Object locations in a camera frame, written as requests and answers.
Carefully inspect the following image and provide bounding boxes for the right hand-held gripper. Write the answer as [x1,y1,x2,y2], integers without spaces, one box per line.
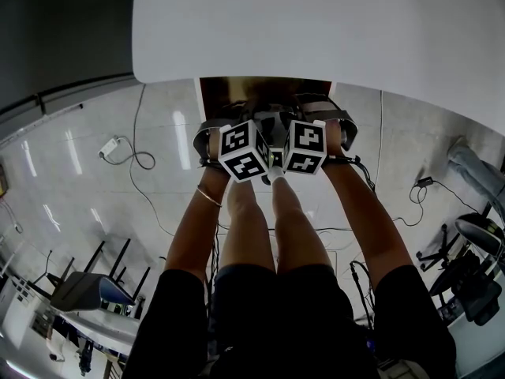
[280,92,359,176]

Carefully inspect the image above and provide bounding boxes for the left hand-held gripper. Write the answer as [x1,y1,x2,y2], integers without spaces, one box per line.
[192,100,279,184]

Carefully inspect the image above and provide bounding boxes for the person's left forearm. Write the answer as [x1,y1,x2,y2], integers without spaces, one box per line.
[164,132,238,288]

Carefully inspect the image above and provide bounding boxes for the person's right forearm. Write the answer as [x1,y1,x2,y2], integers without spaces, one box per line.
[320,119,416,294]

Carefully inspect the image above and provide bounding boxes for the white desk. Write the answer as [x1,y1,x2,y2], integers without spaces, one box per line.
[132,0,505,138]

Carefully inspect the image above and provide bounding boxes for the white sock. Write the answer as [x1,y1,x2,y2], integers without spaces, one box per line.
[261,166,286,186]

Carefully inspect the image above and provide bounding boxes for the person's left leg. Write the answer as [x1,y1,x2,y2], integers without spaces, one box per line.
[218,178,277,276]

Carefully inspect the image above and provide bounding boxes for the person's leg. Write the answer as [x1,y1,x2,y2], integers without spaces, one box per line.
[448,136,505,216]
[271,175,333,276]
[218,178,277,276]

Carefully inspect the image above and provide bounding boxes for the person's right leg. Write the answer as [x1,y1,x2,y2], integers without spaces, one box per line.
[271,175,333,276]

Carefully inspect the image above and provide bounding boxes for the white power strip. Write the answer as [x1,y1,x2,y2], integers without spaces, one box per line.
[97,135,122,160]

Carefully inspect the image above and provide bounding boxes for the black shorts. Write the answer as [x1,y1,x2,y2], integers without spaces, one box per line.
[207,264,380,379]

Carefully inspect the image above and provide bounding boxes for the black shirt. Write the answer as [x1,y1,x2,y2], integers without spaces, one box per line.
[122,265,458,379]

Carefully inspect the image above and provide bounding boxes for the grey chair with black legs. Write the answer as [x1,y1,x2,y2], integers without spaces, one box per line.
[30,238,152,320]

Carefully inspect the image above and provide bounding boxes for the black office chair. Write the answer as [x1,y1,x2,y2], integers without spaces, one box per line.
[416,212,505,328]

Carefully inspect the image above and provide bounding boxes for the white table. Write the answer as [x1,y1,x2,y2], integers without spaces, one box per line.
[0,274,143,379]

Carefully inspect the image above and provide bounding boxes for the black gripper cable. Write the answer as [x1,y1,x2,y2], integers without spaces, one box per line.
[325,154,376,191]

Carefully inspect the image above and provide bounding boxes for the thin metal bracelet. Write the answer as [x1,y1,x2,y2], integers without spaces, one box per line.
[196,185,223,208]

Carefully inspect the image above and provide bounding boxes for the grey power strip cable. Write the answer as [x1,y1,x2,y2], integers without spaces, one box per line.
[106,84,174,238]

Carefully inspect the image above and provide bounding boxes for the black adapter cable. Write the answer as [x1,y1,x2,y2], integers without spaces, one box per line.
[392,179,481,228]

